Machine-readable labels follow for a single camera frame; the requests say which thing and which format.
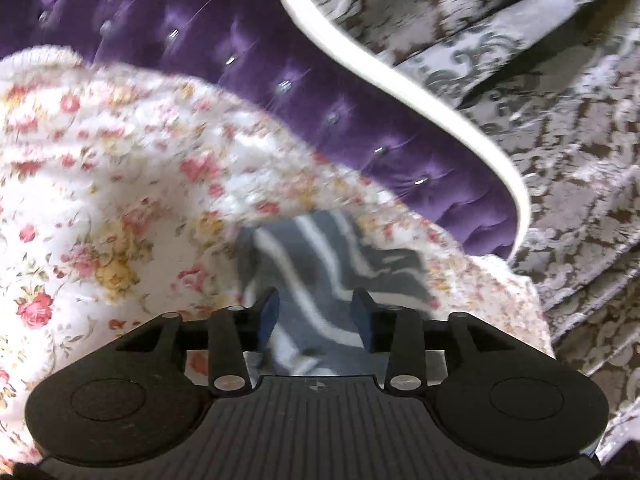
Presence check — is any grey white striped cardigan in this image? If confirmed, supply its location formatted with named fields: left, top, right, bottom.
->
left=236, top=210, right=431, bottom=378

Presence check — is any floral bedspread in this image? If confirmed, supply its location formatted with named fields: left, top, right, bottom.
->
left=1, top=46, right=551, bottom=471

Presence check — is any purple tufted headboard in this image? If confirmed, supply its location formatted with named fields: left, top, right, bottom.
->
left=1, top=0, right=530, bottom=258

